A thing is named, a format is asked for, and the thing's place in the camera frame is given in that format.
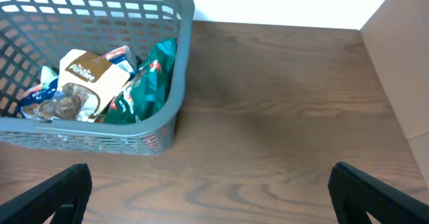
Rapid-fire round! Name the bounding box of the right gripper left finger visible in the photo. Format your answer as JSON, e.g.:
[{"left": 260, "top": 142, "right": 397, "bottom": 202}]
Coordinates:
[{"left": 1, "top": 164, "right": 92, "bottom": 224}]

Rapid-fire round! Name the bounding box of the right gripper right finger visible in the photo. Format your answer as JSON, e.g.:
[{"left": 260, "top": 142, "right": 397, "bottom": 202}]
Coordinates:
[{"left": 328, "top": 162, "right": 428, "bottom": 224}]

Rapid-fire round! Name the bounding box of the beige mushroom snack bag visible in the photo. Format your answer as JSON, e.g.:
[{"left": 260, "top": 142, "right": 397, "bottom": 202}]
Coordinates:
[{"left": 36, "top": 49, "right": 130, "bottom": 122}]

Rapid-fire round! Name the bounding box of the light teal small packet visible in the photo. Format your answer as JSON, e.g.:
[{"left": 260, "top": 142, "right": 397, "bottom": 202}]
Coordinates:
[{"left": 40, "top": 66, "right": 59, "bottom": 84}]

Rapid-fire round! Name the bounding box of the green Nescafe coffee bag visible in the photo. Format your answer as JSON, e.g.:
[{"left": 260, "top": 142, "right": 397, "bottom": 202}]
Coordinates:
[{"left": 103, "top": 38, "right": 177, "bottom": 125}]

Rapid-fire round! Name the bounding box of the Kleenex tissue multipack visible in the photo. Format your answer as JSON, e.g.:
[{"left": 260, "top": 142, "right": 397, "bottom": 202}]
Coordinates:
[{"left": 17, "top": 46, "right": 141, "bottom": 119}]

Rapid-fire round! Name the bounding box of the brown cardboard box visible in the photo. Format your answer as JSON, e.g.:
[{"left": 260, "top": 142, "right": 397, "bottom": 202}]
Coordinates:
[{"left": 361, "top": 0, "right": 428, "bottom": 180}]

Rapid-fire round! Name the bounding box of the grey plastic basket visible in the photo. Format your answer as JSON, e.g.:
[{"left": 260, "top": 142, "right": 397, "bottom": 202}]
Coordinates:
[{"left": 1, "top": 0, "right": 194, "bottom": 155}]

